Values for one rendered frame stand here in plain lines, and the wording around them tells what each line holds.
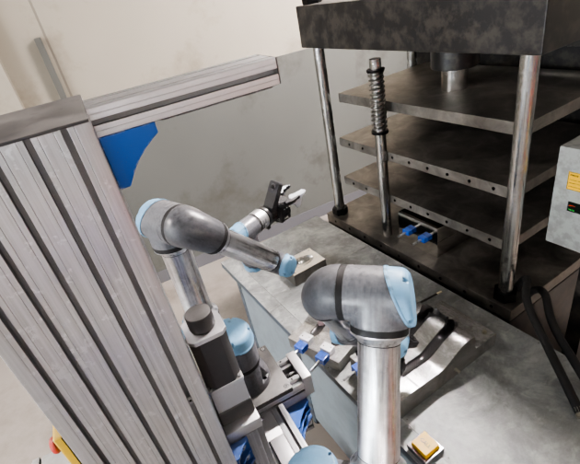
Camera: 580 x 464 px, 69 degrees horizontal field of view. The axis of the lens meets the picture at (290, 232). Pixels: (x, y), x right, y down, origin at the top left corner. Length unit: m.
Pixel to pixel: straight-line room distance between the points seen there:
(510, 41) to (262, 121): 2.54
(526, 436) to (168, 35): 3.17
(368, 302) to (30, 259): 0.56
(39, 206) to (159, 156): 2.95
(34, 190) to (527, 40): 1.38
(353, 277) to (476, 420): 0.92
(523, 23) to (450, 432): 1.29
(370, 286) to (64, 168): 0.55
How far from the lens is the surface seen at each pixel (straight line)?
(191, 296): 1.32
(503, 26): 1.61
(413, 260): 2.29
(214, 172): 3.74
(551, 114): 1.92
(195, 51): 3.55
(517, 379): 1.77
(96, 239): 0.68
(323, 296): 0.84
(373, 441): 0.93
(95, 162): 0.64
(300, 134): 3.97
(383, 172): 2.29
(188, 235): 1.10
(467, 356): 1.73
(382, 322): 0.83
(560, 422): 1.69
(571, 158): 1.78
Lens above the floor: 2.14
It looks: 31 degrees down
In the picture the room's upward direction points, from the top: 12 degrees counter-clockwise
